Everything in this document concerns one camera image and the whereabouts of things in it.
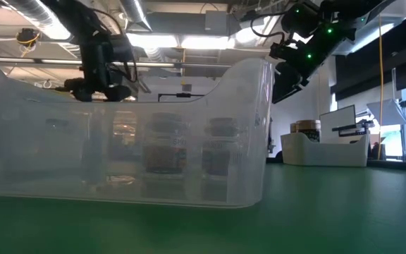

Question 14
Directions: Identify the white plastic bin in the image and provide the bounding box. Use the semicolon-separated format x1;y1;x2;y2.
280;132;371;168

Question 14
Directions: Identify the grey ceiling box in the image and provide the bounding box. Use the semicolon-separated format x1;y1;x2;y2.
204;10;229;35

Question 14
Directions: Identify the long ribbed silver duct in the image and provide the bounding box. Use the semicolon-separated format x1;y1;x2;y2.
1;0;80;50

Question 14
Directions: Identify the bright ceiling light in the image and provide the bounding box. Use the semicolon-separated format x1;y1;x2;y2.
127;33;230;50

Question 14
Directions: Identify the silver ceiling duct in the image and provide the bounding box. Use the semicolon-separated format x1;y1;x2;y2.
120;0;154;32

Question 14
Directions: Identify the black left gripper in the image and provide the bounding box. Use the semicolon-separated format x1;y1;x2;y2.
64;33;133;103

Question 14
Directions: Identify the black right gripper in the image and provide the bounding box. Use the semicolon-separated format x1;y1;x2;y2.
272;35;334;103

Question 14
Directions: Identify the black ceiling cord reel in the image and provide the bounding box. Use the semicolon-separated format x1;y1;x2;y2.
16;28;41;57

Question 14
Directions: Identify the silver horizontal pipe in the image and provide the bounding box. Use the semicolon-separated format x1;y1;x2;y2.
0;56;233;70

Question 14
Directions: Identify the small jar orange-brown spice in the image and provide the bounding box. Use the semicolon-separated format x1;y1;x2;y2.
142;111;190;176

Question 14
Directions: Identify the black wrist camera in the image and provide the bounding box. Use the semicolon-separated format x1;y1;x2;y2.
113;35;135;63
269;42;293;61

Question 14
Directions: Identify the black bracket fixture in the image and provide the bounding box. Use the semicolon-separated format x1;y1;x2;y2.
158;92;204;102

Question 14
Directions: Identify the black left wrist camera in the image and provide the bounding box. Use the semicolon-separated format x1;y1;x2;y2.
113;35;135;63

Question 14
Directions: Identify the clear plastic bin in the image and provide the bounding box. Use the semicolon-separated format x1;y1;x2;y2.
0;57;274;209

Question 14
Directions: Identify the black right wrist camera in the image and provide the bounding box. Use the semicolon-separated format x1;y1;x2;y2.
269;42;293;61

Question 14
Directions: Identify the small jar dark spice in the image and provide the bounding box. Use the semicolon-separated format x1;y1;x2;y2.
202;117;242;177

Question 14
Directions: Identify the white computer monitor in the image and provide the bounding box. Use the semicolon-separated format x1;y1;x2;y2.
319;104;357;135

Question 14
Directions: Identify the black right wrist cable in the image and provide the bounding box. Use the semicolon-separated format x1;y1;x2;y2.
250;12;288;45

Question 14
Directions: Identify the white hanging shade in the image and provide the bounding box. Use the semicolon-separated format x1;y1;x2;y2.
366;98;406;127

